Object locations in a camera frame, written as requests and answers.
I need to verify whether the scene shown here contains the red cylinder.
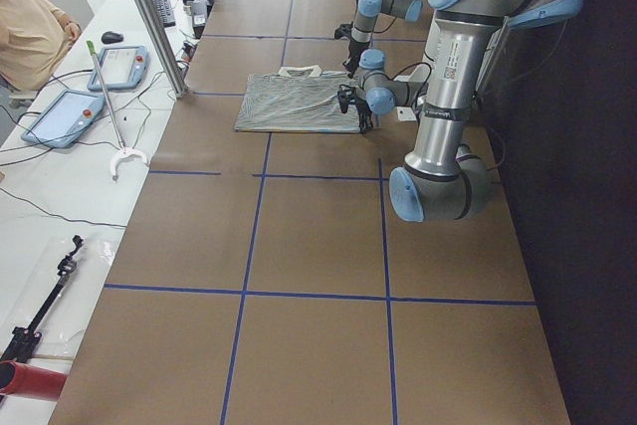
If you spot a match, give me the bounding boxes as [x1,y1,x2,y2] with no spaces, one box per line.
[1,360,68,401]

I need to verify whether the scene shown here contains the blue white striped polo shirt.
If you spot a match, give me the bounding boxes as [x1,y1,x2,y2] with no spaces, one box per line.
[234,71,359,133]

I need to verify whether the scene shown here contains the blue teach pendant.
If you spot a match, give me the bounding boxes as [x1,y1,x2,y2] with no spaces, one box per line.
[21,89,105,148]
[97,46,149,92]

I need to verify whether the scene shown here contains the black tripod stick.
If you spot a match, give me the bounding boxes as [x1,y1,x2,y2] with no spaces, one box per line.
[1,235,84,363]

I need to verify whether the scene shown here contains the left black braided cable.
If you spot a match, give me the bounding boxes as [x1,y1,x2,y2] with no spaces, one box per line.
[390,62,432,112]

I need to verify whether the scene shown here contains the black computer keyboard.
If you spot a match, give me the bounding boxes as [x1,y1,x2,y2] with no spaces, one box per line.
[151,0,176,27]

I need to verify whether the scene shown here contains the silver reacher grabber tool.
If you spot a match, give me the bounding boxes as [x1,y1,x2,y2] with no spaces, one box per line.
[87,41,149,181]

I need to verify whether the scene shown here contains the aluminium frame post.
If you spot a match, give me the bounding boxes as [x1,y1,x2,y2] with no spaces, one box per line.
[134,0,188,99]

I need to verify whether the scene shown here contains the seated person in peach shirt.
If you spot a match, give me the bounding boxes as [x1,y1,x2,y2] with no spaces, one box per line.
[1,0,82,91]

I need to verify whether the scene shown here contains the far blue teach pendant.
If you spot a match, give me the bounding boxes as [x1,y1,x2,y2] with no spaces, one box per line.
[97,46,149,92]

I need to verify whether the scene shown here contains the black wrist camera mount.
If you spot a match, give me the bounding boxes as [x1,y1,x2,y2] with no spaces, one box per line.
[333,23,353,40]
[336,84,355,113]

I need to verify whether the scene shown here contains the near blue teach pendant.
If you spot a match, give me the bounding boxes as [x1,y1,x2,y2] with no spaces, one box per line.
[21,89,105,148]

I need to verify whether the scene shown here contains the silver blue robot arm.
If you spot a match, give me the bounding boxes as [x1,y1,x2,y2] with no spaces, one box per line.
[345,0,583,222]
[334,0,423,78]

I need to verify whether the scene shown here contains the black pendant cable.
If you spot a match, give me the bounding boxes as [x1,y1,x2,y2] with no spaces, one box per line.
[0,66,170,231]

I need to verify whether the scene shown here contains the black computer mouse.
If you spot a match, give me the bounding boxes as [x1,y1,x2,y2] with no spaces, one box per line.
[101,31,123,45]

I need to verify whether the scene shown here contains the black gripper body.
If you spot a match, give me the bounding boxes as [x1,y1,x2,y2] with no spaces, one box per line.
[354,95,372,121]
[348,39,370,60]

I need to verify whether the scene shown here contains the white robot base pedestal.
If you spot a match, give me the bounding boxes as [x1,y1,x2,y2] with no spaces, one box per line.
[411,20,440,122]

